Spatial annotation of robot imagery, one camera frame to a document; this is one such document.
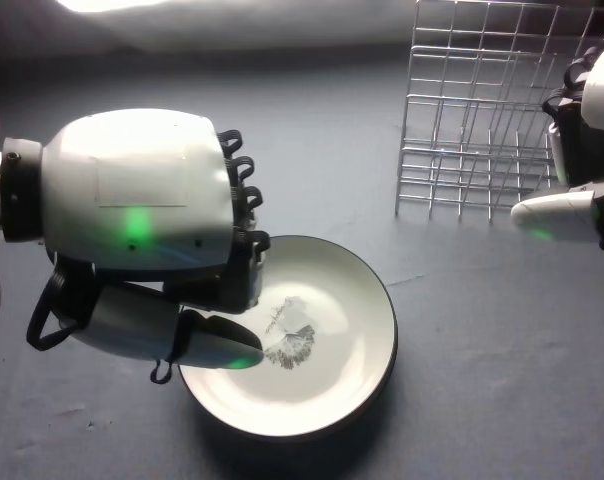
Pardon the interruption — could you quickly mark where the white plate with dark rim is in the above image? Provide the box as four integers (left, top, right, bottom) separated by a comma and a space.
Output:
174, 234, 399, 444
181, 279, 399, 445

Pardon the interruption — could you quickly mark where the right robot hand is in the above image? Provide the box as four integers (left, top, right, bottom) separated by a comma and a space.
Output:
510, 29, 604, 251

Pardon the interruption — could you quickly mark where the silver wire dish rack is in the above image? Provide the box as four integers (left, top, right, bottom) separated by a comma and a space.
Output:
394, 0, 604, 224

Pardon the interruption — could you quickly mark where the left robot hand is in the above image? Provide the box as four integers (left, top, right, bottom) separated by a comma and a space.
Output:
25, 109, 273, 386

